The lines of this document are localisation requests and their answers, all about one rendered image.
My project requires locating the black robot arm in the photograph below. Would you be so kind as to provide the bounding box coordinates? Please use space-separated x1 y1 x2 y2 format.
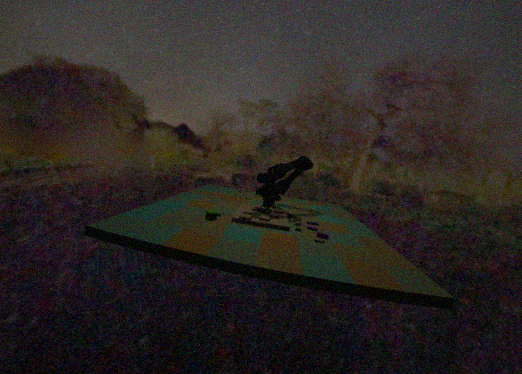
256 156 313 196

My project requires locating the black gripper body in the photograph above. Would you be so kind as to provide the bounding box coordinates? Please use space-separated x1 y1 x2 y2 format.
262 183 281 201

